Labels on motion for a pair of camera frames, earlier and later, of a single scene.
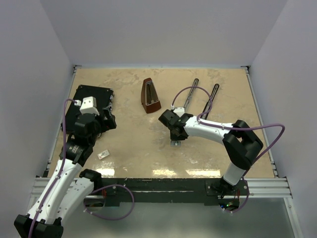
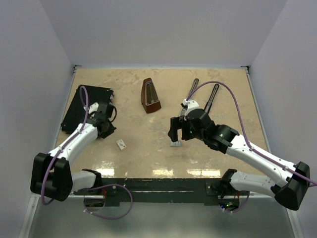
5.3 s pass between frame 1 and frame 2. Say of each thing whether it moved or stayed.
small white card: moved
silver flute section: stayed
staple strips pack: stayed
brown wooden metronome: stayed
